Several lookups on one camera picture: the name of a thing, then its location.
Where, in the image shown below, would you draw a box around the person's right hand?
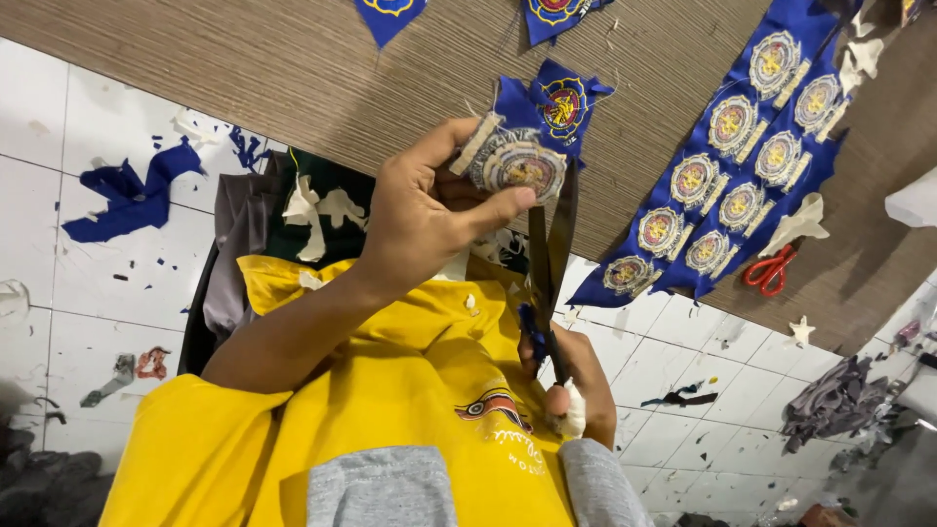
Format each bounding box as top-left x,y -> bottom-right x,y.
518,325 -> 618,449

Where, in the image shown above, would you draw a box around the person's left hand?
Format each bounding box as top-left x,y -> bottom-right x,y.
357,117 -> 539,295

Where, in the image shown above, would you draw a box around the large black scissors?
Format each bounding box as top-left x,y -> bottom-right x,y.
517,157 -> 581,387

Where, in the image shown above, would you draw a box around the short blue badge cloth strip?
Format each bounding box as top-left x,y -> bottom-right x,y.
448,59 -> 616,207

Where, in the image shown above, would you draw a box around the white finger bandage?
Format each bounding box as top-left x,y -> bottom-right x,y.
555,378 -> 587,440

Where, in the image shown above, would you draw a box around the dark cloth strip scrap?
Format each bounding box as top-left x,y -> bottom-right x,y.
640,380 -> 720,409

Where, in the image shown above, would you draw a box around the person's yellow shirt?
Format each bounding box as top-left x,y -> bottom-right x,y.
99,253 -> 579,527

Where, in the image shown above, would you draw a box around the grey cloth heap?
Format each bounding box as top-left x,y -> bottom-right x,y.
780,356 -> 891,455

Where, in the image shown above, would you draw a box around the long blue sheet of badges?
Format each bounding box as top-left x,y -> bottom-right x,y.
567,0 -> 852,309

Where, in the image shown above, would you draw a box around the white cloth scrap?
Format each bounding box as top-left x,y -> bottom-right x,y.
758,192 -> 831,258
837,35 -> 886,98

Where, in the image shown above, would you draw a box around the dark green cloth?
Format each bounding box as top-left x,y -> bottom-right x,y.
262,148 -> 377,266

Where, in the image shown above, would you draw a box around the blue round badge piece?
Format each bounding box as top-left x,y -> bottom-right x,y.
522,0 -> 616,47

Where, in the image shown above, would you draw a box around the small blue cloth scraps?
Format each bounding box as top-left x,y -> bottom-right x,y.
227,125 -> 272,174

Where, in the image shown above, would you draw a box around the white fabric bundle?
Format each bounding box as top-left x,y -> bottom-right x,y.
883,166 -> 937,229

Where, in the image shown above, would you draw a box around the blue pennant badge piece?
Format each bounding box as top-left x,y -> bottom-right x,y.
354,0 -> 430,49

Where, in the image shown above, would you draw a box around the grey and red scrap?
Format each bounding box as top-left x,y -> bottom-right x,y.
79,345 -> 171,409

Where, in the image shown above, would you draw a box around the large blue cloth scrap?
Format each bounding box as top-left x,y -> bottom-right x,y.
61,137 -> 206,244

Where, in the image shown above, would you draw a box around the dark cloth heap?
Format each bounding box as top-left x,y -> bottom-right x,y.
0,381 -> 116,527

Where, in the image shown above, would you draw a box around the red handled scissors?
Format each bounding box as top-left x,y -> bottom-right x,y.
742,243 -> 798,298

